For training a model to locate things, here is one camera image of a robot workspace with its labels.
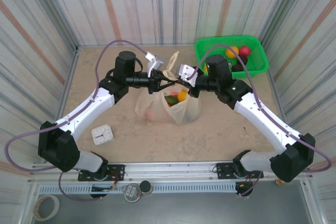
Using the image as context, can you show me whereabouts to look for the translucent cream plastic bag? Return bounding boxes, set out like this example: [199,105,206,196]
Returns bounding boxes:
[134,50,202,125]

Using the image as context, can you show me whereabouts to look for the green plastic basket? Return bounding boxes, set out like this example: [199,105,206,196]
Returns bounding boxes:
[194,35,270,79]

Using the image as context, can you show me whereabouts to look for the orange fake orange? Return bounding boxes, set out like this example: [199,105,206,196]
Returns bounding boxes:
[225,46,240,59]

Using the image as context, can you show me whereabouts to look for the pink-red fake fruit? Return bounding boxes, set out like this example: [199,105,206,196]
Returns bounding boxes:
[238,45,251,57]

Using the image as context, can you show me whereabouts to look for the white square clock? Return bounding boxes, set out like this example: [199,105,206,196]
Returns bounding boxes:
[91,124,114,146]

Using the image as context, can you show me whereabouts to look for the black round knob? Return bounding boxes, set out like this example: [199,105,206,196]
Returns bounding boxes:
[139,180,153,195]

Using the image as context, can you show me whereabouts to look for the round metal gauge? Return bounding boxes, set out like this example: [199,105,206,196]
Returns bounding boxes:
[123,183,144,204]

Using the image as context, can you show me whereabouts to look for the beige tape roll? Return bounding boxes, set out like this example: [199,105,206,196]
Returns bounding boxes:
[33,195,60,221]

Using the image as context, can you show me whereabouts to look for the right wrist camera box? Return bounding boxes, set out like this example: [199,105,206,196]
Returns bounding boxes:
[176,63,198,88]

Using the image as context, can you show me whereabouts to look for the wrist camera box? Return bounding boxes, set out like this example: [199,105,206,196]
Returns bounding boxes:
[145,51,164,77]
[176,63,198,88]

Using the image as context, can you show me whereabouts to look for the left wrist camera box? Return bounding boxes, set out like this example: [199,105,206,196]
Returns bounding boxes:
[145,51,164,77]

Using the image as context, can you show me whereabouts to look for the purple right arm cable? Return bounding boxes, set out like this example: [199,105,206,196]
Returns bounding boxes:
[189,44,332,197]

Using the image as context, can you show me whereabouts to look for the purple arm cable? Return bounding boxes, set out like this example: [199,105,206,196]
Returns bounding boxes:
[189,44,332,197]
[5,39,148,201]

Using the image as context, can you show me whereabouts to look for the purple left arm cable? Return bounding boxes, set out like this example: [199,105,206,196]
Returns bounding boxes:
[5,39,148,201]

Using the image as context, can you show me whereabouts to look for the aluminium mounting rail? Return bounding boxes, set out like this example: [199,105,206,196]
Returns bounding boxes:
[28,158,314,183]

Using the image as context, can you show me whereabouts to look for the white slotted cable duct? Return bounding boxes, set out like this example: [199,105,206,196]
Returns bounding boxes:
[38,183,238,195]

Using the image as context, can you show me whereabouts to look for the thin red black wires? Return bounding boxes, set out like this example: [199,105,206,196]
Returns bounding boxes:
[235,173,255,192]
[109,170,124,192]

